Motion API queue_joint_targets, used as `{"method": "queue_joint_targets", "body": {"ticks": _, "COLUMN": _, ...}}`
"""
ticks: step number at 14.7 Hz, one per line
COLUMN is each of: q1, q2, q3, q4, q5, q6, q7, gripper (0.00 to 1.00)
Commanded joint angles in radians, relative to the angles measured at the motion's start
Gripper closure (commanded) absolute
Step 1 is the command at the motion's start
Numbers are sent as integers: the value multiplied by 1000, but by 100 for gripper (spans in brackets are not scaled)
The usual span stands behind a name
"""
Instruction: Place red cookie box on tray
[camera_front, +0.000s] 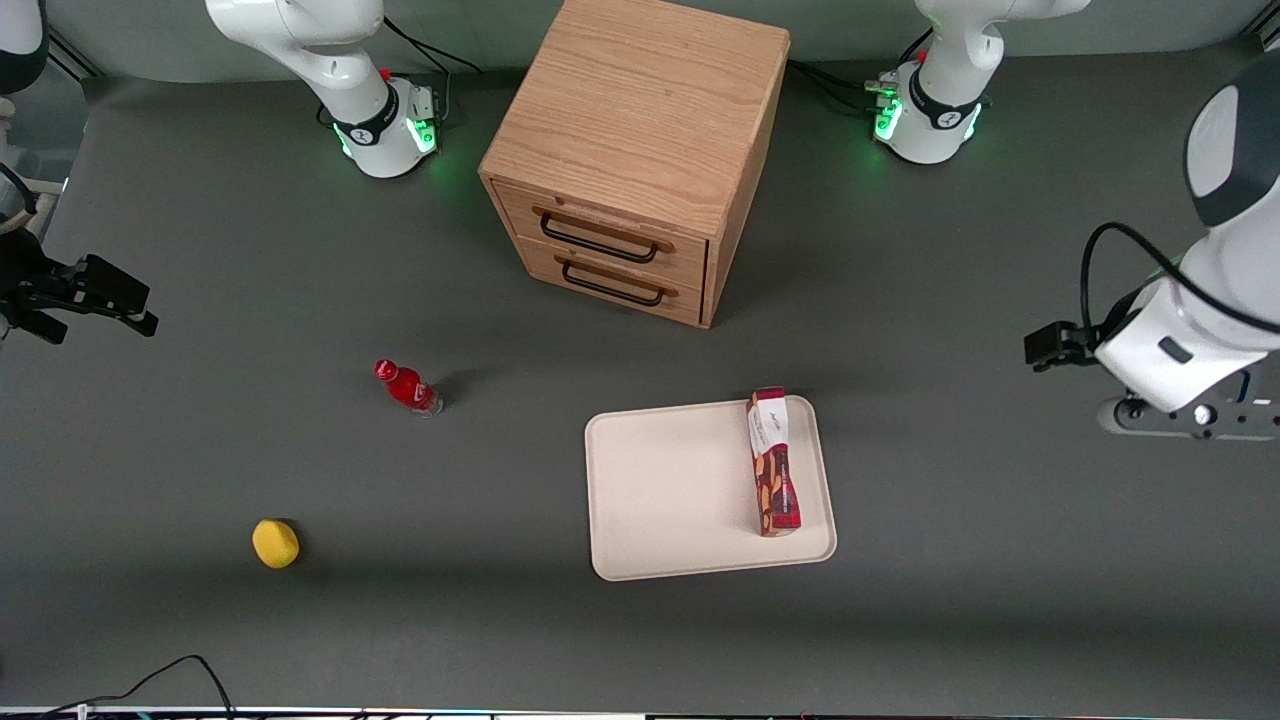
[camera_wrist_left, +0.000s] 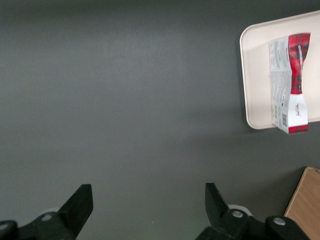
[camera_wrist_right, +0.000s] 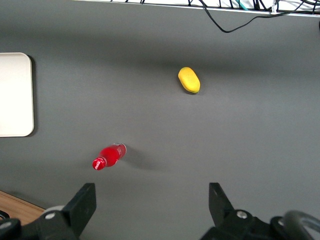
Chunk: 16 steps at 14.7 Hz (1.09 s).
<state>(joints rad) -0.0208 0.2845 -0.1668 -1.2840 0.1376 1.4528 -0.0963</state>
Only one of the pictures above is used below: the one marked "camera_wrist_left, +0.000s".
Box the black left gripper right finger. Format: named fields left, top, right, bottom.
left=196, top=182, right=311, bottom=240

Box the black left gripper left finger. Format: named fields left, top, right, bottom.
left=0, top=184, right=94, bottom=240

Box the red plaid cookie box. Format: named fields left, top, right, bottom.
left=268, top=32, right=312, bottom=135

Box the white plastic tray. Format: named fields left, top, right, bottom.
left=239, top=9, right=320, bottom=131

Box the light wooden board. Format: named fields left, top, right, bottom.
left=283, top=166, right=320, bottom=240

